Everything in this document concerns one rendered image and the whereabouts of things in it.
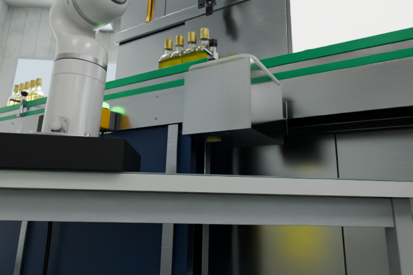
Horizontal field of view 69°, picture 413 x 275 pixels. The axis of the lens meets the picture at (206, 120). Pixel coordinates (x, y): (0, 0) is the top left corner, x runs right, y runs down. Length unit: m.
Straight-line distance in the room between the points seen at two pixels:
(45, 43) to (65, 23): 4.09
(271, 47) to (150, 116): 0.52
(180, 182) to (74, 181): 0.20
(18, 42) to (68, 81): 4.39
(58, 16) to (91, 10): 0.11
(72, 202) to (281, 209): 0.43
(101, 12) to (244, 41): 0.64
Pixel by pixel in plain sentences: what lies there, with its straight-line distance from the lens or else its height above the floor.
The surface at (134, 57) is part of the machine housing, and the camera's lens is 1.64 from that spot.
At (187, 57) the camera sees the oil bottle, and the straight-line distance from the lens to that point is 1.17.
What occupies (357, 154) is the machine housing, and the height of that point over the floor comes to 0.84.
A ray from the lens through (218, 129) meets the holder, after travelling 0.65.
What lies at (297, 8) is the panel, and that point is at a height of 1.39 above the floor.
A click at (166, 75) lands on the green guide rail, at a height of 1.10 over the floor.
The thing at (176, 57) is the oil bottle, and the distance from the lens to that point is 1.20.
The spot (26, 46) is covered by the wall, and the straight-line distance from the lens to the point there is 5.03.
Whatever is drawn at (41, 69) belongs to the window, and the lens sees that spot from 4.77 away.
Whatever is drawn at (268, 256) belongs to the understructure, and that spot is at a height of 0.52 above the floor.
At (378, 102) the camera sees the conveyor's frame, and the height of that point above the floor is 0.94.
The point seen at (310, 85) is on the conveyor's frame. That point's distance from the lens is 0.90.
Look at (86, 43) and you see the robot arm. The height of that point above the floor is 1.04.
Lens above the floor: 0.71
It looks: 14 degrees up
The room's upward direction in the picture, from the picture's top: 1 degrees clockwise
